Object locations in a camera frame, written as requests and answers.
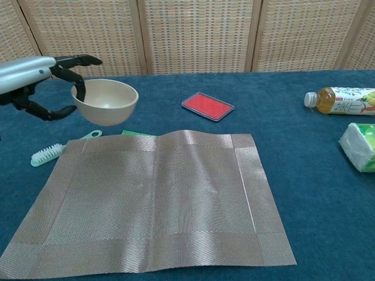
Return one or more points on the red ink pad case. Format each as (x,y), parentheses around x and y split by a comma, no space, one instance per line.
(208,106)

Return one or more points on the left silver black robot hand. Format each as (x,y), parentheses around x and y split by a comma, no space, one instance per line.
(20,73)

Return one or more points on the green sachet packet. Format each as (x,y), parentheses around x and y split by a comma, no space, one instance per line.
(134,133)

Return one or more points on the green yellow tissue pack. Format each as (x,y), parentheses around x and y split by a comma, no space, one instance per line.
(360,146)

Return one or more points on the mint green brush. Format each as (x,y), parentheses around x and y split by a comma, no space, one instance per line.
(47,153)

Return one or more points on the dark teal cloth-covered table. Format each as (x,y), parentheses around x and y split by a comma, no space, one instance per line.
(307,175)

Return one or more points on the woven bamboo folding screen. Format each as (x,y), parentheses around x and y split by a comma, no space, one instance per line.
(190,35)

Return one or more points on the light brown bowl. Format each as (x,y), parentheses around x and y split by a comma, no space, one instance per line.
(108,108)

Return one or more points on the brown woven placemat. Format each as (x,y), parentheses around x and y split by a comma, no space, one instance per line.
(161,205)

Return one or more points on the tea bottle with label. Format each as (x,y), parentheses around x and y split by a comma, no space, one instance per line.
(342,101)

